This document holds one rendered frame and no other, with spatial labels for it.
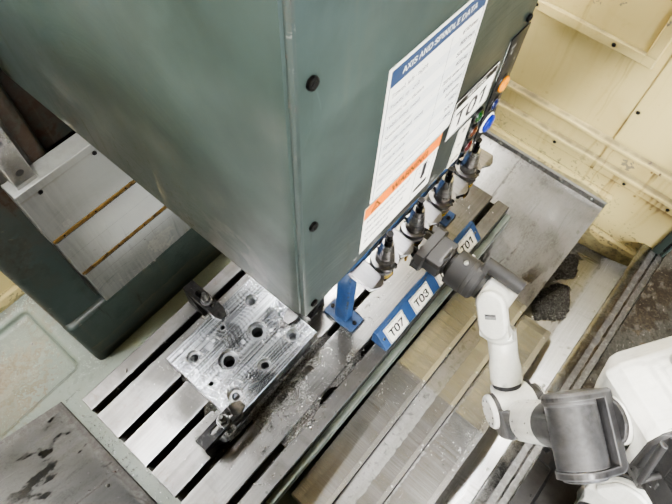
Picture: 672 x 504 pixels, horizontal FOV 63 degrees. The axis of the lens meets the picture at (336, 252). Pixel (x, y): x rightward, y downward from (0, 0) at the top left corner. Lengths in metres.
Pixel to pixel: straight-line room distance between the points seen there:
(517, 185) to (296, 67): 1.61
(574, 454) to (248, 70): 0.87
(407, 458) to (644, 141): 1.07
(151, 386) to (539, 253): 1.23
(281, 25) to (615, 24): 1.30
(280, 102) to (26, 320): 1.74
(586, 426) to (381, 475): 0.67
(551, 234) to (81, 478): 1.56
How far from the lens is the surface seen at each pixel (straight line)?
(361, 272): 1.21
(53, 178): 1.22
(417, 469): 1.60
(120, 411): 1.51
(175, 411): 1.47
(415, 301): 1.49
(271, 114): 0.41
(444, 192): 1.29
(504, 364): 1.32
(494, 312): 1.24
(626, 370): 1.14
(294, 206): 0.49
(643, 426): 1.12
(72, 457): 1.78
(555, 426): 1.09
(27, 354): 2.02
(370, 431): 1.57
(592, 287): 2.02
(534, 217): 1.91
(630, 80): 1.66
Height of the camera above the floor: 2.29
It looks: 61 degrees down
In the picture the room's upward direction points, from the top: 4 degrees clockwise
